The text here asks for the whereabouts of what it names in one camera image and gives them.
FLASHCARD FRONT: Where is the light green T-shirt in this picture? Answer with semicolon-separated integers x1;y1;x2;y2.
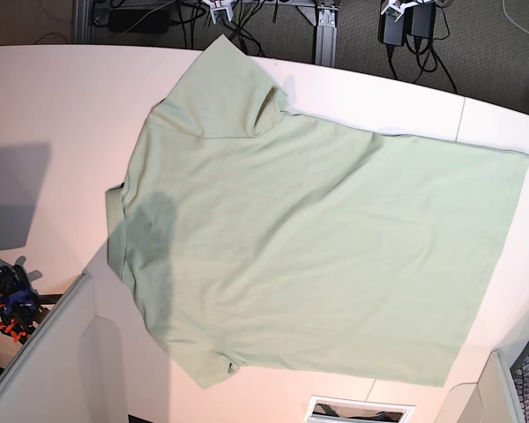
106;37;529;388

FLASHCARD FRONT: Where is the black power brick left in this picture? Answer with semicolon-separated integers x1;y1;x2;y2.
108;9;170;34

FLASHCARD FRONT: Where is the black power adapter pair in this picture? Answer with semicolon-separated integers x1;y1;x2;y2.
378;1;436;47

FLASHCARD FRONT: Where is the black blue orange clamp tool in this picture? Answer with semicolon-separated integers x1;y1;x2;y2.
0;264;40;345

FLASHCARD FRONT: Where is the grey partition panel left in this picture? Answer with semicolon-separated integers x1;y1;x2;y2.
0;273;95;422

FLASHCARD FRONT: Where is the grey partition panel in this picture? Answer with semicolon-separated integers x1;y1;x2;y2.
436;351;525;423
0;273;95;422

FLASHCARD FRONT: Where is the grey partition panel right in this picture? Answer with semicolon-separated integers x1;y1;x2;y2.
436;351;525;423

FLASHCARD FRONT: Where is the aluminium frame post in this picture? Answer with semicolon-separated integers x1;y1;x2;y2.
314;6;338;68

